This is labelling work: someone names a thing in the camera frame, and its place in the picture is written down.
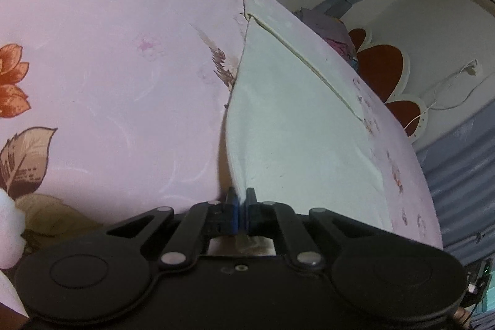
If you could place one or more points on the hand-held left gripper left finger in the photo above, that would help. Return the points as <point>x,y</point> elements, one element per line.
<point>233,212</point>

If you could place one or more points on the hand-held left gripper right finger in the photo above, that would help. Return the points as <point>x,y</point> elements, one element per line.
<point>248,214</point>

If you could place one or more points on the white knitted sweater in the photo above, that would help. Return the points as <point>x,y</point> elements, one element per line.
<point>294,129</point>

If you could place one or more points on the pile of folded clothes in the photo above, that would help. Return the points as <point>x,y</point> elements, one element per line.
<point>332,32</point>

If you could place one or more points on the red and white scalloped headboard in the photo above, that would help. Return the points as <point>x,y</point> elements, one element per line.
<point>381,67</point>

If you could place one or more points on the pink floral bed sheet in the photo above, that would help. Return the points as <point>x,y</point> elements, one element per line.
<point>108,44</point>

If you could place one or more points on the white fabric piece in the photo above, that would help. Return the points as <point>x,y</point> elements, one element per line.
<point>9,229</point>

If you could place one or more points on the patterned blue wall curtain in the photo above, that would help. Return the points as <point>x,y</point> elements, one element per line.
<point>464,191</point>

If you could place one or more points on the white wall socket with plug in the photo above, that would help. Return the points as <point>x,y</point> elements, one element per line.
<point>472,68</point>

